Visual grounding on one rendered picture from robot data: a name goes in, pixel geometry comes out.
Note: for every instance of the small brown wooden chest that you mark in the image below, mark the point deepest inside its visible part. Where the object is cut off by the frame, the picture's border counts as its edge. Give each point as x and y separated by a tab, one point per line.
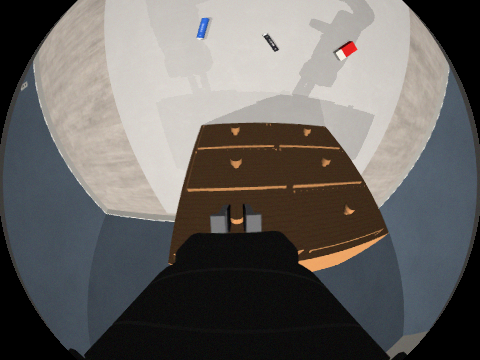
315	261

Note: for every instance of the blue battery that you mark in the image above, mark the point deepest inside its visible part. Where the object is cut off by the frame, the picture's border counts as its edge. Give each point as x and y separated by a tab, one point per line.
202	28

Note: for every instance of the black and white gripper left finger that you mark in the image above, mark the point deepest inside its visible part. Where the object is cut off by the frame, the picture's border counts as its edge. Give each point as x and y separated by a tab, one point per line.
221	222

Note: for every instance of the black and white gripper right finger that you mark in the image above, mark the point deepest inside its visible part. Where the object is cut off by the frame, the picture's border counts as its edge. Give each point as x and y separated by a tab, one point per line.
252	222

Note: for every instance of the red and white eraser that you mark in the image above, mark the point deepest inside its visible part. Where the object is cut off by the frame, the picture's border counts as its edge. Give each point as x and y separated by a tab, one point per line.
345	50

